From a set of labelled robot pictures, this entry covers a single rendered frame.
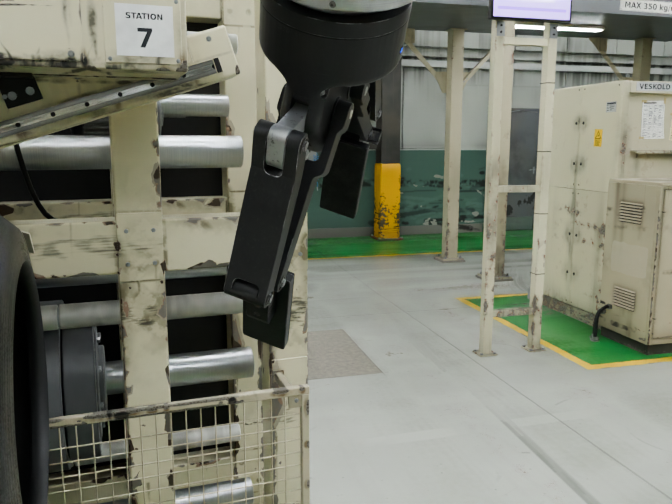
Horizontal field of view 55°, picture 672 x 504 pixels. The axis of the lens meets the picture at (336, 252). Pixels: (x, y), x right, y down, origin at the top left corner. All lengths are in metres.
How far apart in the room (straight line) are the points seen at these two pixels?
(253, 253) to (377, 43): 0.12
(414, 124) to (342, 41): 10.55
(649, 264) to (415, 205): 6.29
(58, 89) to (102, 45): 0.17
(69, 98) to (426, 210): 9.87
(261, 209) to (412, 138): 10.52
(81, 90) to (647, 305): 4.43
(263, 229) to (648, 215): 4.79
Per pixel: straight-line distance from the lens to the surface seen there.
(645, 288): 5.12
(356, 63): 0.32
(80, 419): 1.37
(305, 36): 0.31
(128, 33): 1.13
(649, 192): 5.06
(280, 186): 0.32
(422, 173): 10.84
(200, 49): 1.28
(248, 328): 0.42
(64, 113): 1.25
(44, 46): 1.13
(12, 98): 1.26
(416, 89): 10.89
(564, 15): 4.85
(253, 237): 0.33
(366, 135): 0.46
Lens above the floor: 1.52
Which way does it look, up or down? 10 degrees down
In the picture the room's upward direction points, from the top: straight up
